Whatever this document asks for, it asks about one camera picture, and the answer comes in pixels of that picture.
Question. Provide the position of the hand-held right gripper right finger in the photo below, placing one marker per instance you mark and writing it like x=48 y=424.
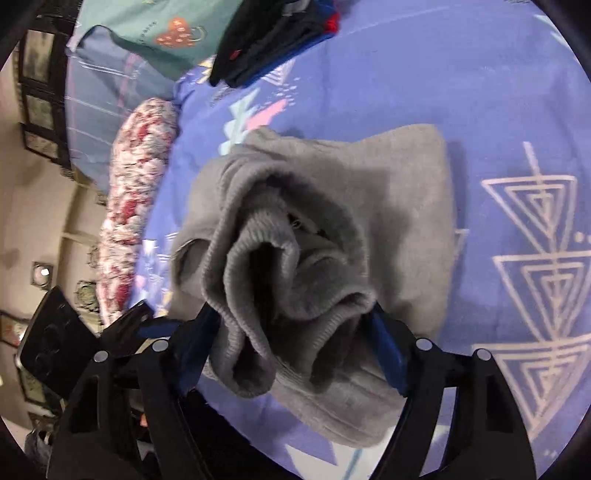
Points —
x=390 y=350

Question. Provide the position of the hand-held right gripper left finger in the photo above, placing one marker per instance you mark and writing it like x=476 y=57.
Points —
x=201 y=344

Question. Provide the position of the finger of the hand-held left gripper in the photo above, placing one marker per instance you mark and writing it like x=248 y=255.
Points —
x=134 y=327

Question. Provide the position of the grey pants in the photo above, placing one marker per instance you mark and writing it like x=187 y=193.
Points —
x=392 y=194

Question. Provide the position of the red white floral pillow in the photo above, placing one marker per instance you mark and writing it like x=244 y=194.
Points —
x=134 y=184

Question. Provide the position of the pale blue striped pillow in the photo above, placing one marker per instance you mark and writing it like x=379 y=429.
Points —
x=92 y=120

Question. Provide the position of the blue printed bedsheet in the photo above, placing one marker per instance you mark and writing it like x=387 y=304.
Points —
x=461 y=92

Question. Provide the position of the stack of dark clothes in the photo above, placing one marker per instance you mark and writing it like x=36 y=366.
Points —
x=258 y=50

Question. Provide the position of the teal printed blanket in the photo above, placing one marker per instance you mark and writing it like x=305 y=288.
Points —
x=138 y=23

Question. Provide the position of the dark framed wall panel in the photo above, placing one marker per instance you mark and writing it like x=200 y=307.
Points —
x=39 y=106

